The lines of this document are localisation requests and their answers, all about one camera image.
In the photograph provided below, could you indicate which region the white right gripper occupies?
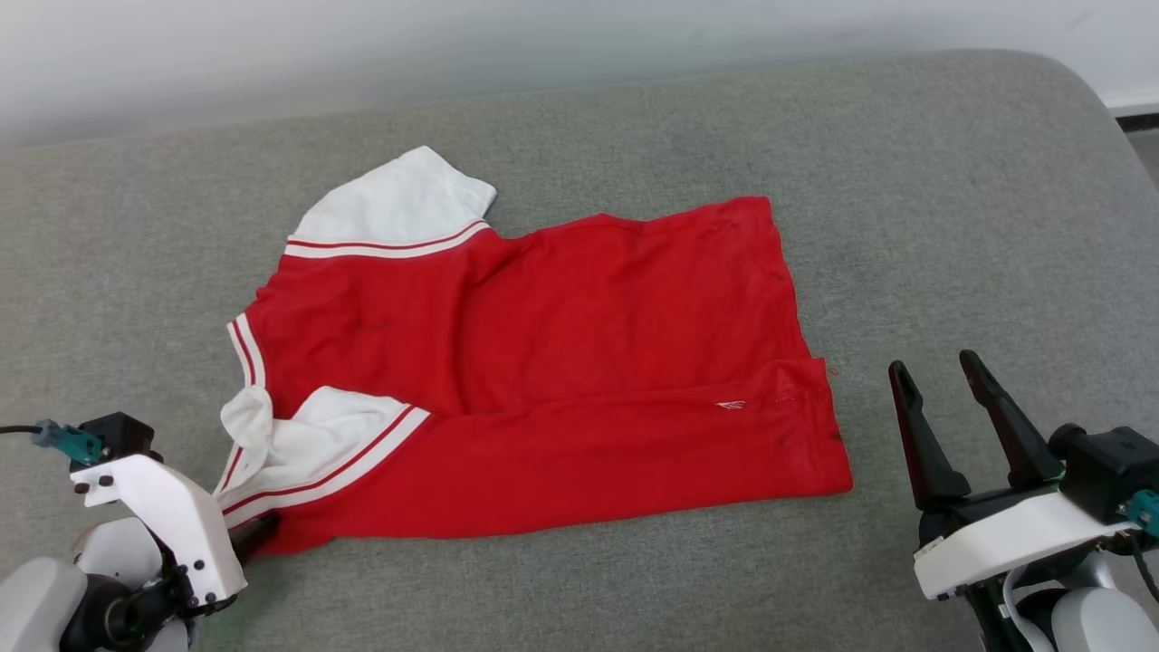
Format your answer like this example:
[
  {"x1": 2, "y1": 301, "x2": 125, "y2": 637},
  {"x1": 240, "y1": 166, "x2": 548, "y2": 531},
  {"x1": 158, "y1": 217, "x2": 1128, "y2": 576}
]
[{"x1": 887, "y1": 349, "x2": 1142, "y2": 601}]

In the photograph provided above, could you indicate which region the black cable with teal plug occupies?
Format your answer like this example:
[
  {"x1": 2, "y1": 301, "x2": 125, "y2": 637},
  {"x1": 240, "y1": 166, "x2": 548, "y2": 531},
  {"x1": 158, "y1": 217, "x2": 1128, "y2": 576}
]
[
  {"x1": 1125, "y1": 489, "x2": 1159, "y2": 606},
  {"x1": 0, "y1": 418, "x2": 106, "y2": 465}
]

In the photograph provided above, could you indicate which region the white baseboard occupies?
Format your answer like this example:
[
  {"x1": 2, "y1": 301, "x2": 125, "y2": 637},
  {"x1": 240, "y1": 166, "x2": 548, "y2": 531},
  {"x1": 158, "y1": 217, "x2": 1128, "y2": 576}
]
[{"x1": 1106, "y1": 89, "x2": 1159, "y2": 119}]

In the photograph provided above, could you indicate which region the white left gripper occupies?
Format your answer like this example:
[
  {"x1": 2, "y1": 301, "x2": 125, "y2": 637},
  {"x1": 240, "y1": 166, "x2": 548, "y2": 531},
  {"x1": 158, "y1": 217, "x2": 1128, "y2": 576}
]
[{"x1": 71, "y1": 453, "x2": 281, "y2": 607}]

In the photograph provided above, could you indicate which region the red and white shirt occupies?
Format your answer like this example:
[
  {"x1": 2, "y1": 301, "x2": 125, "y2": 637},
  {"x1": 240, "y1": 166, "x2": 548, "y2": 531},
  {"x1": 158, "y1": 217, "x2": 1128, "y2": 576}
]
[{"x1": 213, "y1": 146, "x2": 855, "y2": 556}]

